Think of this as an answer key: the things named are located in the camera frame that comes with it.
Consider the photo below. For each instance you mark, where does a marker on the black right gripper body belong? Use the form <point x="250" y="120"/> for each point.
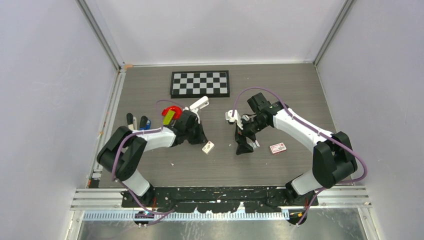
<point x="251" y="127"/>

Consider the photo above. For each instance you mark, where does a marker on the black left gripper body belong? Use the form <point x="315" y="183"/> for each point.
<point x="192" y="134"/>

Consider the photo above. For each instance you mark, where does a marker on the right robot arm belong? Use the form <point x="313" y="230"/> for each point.
<point x="332" y="155"/>

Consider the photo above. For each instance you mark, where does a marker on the blue stapler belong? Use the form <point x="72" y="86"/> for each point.
<point x="144" y="123"/>

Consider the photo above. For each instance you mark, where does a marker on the black and white stapler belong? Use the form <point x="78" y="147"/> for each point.
<point x="131" y="121"/>

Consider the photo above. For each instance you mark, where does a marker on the red arch toy block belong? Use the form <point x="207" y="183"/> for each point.
<point x="176" y="109"/>

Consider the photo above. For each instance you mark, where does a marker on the green lego brick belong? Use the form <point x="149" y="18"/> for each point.
<point x="168" y="117"/>

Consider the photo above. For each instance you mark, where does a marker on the red white staple box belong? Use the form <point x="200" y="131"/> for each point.
<point x="277" y="148"/>

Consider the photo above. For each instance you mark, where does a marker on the checkerboard calibration board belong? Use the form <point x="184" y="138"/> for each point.
<point x="197" y="84"/>

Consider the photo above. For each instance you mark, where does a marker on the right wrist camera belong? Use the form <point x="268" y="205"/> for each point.
<point x="233" y="117"/>

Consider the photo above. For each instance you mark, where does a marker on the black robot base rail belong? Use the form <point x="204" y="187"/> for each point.
<point x="223" y="199"/>

